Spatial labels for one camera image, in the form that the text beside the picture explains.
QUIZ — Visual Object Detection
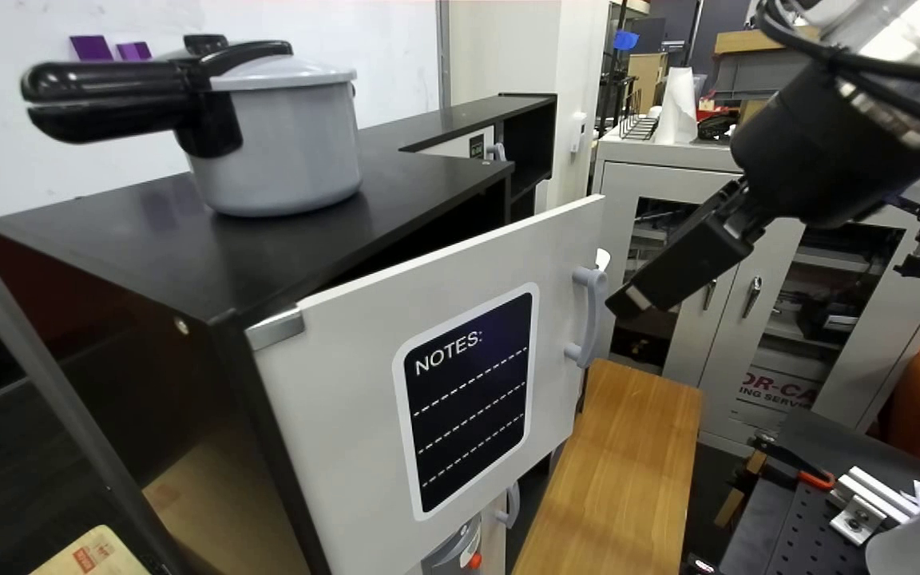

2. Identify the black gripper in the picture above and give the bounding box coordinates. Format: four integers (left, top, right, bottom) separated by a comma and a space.
603, 61, 920, 323

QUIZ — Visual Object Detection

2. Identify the translucent grey blackboard door handle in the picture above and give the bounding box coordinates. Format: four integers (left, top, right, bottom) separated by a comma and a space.
562, 247, 612, 371

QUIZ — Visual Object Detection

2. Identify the white door with note blackboard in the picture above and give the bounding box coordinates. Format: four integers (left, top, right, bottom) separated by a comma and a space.
243, 192, 612, 575

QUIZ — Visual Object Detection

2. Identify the white metal glass door cabinet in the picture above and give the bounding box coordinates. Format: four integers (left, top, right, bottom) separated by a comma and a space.
592, 135, 920, 463

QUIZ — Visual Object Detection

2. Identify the white paper towel roll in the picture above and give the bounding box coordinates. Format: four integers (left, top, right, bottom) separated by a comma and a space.
652, 64, 703, 146

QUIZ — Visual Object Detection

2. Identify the small cardboard box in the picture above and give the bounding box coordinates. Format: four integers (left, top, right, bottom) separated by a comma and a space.
708, 21, 794, 64

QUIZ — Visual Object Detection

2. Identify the black orange bar clamp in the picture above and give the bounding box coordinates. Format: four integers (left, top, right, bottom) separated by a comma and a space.
727, 427, 835, 537

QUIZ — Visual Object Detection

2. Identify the wooden platform board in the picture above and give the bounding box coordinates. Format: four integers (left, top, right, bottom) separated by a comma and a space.
512, 356, 708, 575

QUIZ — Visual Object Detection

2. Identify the black perforated robot table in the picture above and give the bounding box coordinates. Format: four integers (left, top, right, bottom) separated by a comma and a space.
713, 411, 920, 575

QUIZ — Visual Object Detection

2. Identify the grey toy pressure cooker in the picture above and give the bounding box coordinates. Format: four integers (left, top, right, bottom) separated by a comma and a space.
17, 31, 368, 223

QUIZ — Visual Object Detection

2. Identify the black and white toy kitchen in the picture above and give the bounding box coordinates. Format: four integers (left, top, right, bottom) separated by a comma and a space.
0, 91, 562, 575

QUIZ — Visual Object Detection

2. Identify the large cardboard box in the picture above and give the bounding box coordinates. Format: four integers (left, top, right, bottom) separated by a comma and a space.
138, 421, 318, 575

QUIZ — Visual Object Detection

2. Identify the purple sticky note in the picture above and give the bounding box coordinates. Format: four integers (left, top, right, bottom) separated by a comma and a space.
67, 31, 116, 64
110, 38, 155, 64

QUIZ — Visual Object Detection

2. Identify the black metal stand pole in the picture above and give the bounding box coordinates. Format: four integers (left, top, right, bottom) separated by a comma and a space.
0, 158, 190, 575

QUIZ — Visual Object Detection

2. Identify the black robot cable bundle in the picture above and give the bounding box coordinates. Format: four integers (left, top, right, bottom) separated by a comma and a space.
749, 0, 920, 120

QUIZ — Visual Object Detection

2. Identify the small aluminium extrusion with bracket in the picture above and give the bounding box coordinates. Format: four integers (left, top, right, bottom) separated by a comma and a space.
823, 460, 920, 549

